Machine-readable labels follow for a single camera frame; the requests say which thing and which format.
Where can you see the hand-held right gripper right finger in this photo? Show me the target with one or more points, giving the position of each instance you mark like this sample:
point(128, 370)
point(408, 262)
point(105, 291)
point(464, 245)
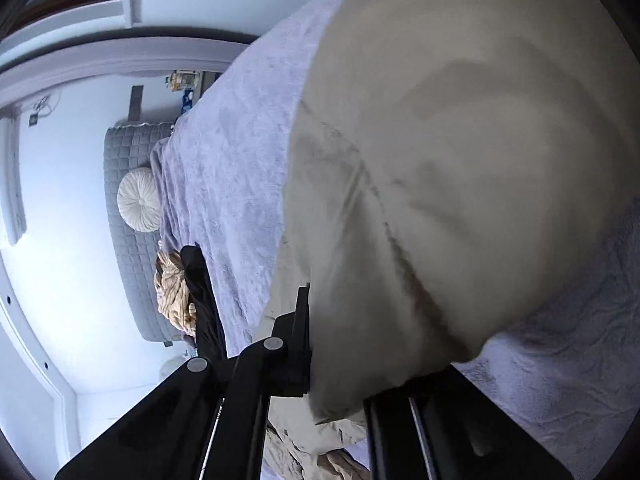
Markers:
point(395, 440)

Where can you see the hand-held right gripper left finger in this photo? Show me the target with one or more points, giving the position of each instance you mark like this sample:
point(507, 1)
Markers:
point(240, 390)

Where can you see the beige padded jacket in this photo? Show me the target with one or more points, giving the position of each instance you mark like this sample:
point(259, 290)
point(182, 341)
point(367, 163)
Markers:
point(450, 160)

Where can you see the black garment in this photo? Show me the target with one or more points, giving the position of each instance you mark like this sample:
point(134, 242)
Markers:
point(202, 300)

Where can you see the tan striped garment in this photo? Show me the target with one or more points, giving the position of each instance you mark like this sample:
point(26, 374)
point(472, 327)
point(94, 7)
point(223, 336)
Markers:
point(172, 285)

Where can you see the cream round pillow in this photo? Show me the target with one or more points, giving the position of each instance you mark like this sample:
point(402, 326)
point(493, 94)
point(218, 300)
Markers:
point(140, 200)

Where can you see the lavender bed blanket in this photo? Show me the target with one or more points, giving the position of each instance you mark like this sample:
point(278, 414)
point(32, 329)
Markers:
point(235, 160)

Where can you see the grey quilted headboard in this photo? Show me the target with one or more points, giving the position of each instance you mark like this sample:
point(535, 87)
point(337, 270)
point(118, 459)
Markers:
point(125, 150)

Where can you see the yellowish bedside container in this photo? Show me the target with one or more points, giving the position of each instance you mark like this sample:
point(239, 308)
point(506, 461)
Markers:
point(181, 81)

